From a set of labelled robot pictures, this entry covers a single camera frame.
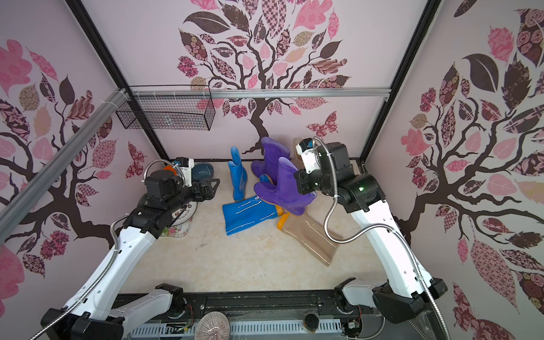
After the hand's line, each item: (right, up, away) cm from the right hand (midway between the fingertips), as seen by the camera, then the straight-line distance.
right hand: (298, 171), depth 65 cm
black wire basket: (-56, +30, +30) cm, 71 cm away
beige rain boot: (+8, -27, +24) cm, 37 cm away
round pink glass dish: (-28, -51, +4) cm, 58 cm away
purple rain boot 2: (-3, -8, +12) cm, 14 cm away
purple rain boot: (-9, +10, +28) cm, 31 cm away
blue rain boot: (-23, -19, +32) cm, 44 cm away
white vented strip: (-38, -53, +4) cm, 65 cm away
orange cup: (-66, +4, +48) cm, 82 cm away
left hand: (-30, -5, +9) cm, 32 cm away
